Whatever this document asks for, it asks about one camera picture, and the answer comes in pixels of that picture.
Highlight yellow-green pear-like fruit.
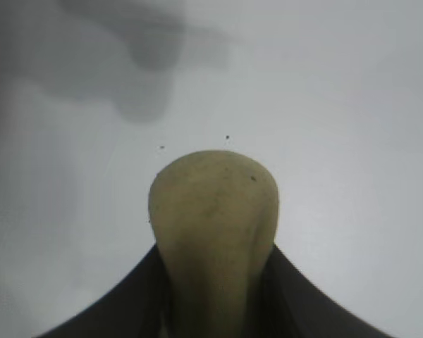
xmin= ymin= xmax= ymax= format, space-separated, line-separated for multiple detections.
xmin=147 ymin=149 xmax=280 ymax=338

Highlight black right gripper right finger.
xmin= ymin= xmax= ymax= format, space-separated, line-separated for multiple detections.
xmin=256 ymin=244 xmax=387 ymax=338

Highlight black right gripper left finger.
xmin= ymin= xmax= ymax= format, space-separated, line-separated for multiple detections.
xmin=38 ymin=245 xmax=174 ymax=338

